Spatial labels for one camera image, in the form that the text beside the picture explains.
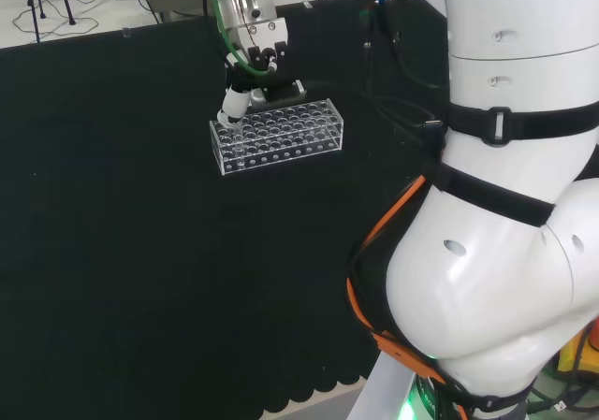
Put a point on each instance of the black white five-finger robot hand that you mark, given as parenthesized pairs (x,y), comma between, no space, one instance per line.
(273,92)

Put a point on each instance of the black tripod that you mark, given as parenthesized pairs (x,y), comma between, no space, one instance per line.
(35,13)

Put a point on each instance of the clear plastic test tube rack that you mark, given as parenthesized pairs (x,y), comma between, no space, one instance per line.
(290,134)

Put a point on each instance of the yellow stop button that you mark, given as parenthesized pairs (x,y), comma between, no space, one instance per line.
(568,359)

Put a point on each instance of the clear glass test tube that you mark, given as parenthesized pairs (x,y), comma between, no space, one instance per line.
(239,151)

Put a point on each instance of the black bench cloth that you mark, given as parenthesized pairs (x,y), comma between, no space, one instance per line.
(140,228)

